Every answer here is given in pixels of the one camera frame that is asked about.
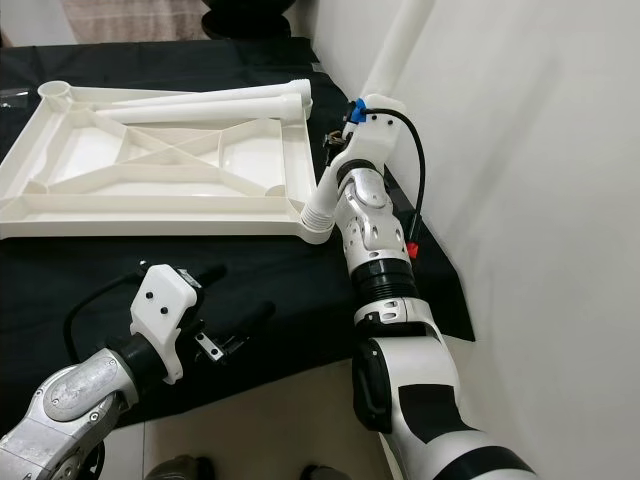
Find white plastic table top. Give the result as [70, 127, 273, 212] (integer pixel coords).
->
[0, 80, 337, 247]

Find grey left robot foot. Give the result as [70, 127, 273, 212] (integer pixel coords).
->
[145, 456, 219, 480]

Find grey robot foot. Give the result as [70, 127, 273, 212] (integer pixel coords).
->
[145, 456, 219, 480]
[300, 465, 346, 480]

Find black tablecloth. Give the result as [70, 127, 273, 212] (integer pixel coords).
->
[0, 38, 477, 437]

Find large black round bowl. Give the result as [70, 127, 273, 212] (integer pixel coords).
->
[200, 0, 307, 41]

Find grey right robot foot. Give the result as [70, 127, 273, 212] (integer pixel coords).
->
[300, 465, 346, 480]

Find beige woven mat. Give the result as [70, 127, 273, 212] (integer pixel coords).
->
[60, 0, 211, 44]

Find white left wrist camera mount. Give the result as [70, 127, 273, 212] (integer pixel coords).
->
[131, 263, 207, 385]

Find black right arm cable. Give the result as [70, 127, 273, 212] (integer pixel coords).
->
[370, 108, 427, 248]

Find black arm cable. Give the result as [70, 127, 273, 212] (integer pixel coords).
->
[62, 274, 153, 367]
[370, 108, 427, 248]

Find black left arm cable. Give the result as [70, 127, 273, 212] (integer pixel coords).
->
[62, 274, 153, 367]

